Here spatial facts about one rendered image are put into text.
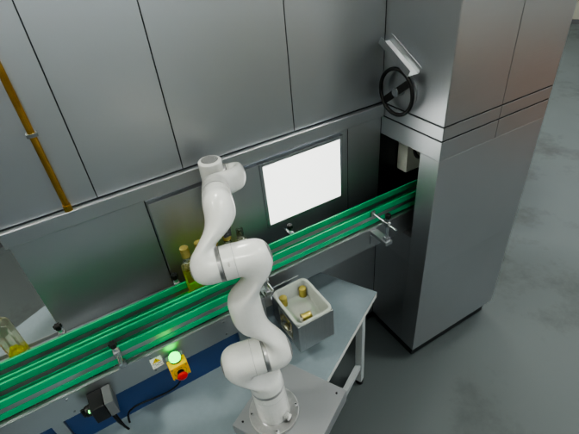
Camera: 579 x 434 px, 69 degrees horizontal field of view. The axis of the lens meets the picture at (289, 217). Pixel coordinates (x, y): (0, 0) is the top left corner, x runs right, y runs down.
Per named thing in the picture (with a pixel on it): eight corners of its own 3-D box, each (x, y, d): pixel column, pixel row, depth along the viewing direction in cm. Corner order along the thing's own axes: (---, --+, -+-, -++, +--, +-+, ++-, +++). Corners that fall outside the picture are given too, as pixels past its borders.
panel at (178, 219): (339, 194, 213) (339, 133, 192) (343, 197, 210) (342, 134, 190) (168, 266, 180) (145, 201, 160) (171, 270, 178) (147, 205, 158)
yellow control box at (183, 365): (185, 360, 168) (181, 348, 164) (191, 374, 163) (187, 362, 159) (169, 368, 166) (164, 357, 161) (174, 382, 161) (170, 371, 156)
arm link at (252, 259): (245, 358, 145) (289, 344, 147) (250, 387, 135) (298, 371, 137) (208, 239, 120) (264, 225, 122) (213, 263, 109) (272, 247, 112)
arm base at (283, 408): (308, 402, 161) (303, 375, 150) (279, 447, 149) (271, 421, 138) (269, 379, 171) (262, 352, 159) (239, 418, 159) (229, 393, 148)
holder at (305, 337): (301, 294, 202) (298, 271, 192) (333, 333, 182) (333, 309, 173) (269, 311, 195) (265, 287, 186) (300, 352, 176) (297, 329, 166)
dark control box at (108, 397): (116, 395, 158) (108, 382, 153) (121, 412, 153) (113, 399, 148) (94, 406, 155) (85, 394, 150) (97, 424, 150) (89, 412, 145)
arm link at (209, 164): (227, 182, 160) (203, 187, 158) (221, 151, 152) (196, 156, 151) (231, 194, 153) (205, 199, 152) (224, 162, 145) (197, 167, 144)
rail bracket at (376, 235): (375, 238, 213) (376, 201, 200) (397, 256, 201) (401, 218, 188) (367, 241, 211) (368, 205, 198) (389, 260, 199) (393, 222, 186)
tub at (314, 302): (306, 289, 193) (304, 275, 188) (334, 321, 177) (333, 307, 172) (272, 306, 187) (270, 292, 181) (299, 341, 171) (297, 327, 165)
